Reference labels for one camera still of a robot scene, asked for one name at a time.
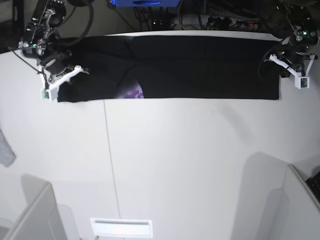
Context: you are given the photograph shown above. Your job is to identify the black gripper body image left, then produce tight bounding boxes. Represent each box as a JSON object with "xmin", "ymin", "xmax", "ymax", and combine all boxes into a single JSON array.
[{"xmin": 38, "ymin": 48, "xmax": 73, "ymax": 80}]

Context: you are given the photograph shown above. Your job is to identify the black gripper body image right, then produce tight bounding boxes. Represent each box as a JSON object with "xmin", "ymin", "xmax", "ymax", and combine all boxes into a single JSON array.
[{"xmin": 280, "ymin": 46, "xmax": 310, "ymax": 73}]

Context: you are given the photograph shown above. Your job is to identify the black T-shirt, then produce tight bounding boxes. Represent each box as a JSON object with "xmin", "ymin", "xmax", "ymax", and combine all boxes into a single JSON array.
[{"xmin": 57, "ymin": 35, "xmax": 281, "ymax": 103}]

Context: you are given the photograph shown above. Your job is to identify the black monitor stand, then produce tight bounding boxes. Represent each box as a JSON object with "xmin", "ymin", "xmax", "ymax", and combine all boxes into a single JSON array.
[{"xmin": 12, "ymin": 0, "xmax": 25, "ymax": 42}]

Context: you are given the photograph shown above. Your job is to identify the blue box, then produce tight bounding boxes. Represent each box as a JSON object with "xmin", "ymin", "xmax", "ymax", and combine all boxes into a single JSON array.
[{"xmin": 107, "ymin": 0, "xmax": 180, "ymax": 8}]

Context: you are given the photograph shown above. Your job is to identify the grey cloth at left edge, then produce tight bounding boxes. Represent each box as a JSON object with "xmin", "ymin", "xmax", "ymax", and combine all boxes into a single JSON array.
[{"xmin": 0, "ymin": 131, "xmax": 16, "ymax": 168}]

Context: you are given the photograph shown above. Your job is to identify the black keyboard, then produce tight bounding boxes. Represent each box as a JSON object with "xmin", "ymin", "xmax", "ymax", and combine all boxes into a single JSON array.
[{"xmin": 306, "ymin": 172, "xmax": 320, "ymax": 201}]

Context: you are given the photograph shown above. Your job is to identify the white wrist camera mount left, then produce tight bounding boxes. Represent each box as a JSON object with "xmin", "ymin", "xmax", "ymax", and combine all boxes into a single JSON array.
[{"xmin": 263, "ymin": 53, "xmax": 318, "ymax": 90}]

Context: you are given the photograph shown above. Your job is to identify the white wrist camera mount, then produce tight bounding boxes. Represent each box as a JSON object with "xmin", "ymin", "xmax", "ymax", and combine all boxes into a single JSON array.
[
  {"xmin": 263, "ymin": 53, "xmax": 318, "ymax": 90},
  {"xmin": 38, "ymin": 65, "xmax": 89, "ymax": 102}
]

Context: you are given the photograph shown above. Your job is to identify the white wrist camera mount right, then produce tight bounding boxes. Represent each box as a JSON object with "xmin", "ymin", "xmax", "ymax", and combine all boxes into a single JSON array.
[{"xmin": 38, "ymin": 65, "xmax": 89, "ymax": 102}]

